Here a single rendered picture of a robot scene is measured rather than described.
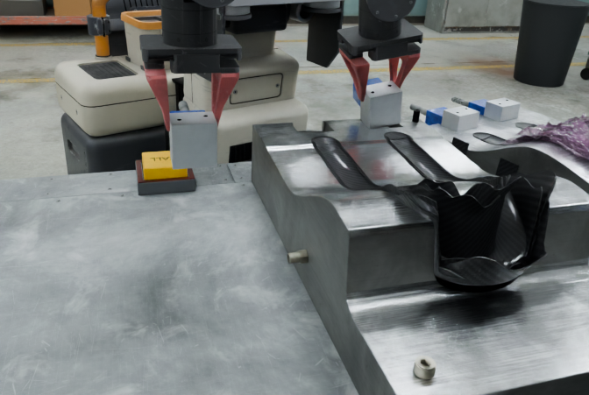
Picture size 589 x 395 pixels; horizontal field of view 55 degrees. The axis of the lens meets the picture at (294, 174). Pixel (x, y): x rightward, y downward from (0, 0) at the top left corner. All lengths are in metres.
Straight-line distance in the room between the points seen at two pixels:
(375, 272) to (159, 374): 0.21
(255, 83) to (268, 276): 0.58
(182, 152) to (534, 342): 0.39
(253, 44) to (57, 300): 0.69
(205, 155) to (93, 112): 0.69
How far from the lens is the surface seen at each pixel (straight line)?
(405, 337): 0.50
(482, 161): 0.89
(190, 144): 0.64
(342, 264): 0.51
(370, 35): 0.78
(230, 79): 0.62
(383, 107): 0.83
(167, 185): 0.82
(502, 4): 6.88
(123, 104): 1.32
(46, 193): 0.86
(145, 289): 0.64
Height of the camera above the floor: 1.18
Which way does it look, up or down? 25 degrees down
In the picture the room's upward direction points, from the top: 3 degrees clockwise
